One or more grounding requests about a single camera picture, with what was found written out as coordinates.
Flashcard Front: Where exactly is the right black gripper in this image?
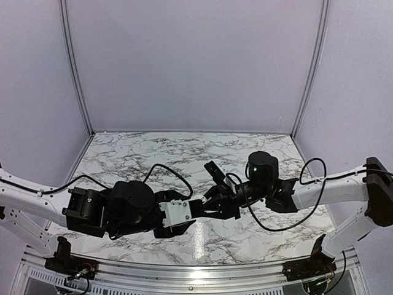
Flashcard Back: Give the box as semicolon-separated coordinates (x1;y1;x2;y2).
195;180;270;219

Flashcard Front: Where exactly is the white earbud charging case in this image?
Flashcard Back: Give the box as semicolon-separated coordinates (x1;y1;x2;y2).
195;194;207;203

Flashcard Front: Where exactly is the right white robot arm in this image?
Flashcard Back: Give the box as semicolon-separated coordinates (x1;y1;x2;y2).
199;157;392;275

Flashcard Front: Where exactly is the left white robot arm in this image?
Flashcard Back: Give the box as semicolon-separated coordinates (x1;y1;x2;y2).
1;170;195;240

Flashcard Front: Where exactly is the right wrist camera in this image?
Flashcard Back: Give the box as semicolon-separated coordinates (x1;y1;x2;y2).
204;161;235;187

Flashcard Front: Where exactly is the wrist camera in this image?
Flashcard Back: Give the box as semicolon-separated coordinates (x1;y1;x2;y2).
158;199;204;228
204;161;235;187

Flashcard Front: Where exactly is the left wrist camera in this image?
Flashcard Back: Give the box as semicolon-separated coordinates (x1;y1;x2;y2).
158;199;204;228

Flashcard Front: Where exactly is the aluminium front rail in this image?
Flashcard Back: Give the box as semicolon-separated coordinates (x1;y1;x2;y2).
11;248;369;294

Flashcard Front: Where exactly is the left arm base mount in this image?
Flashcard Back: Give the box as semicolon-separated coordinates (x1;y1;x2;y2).
44;236;98;280

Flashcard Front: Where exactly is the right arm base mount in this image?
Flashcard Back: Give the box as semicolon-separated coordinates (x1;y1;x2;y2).
282;234;337;281

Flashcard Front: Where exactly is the right aluminium corner post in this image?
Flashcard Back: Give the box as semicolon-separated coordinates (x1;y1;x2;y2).
290;0;330;140

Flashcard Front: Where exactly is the aluminium corner post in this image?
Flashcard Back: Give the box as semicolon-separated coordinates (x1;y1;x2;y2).
58;0;95;137
290;0;330;140

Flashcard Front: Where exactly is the left aluminium corner post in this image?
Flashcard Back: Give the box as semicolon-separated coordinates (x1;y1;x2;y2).
58;0;95;137

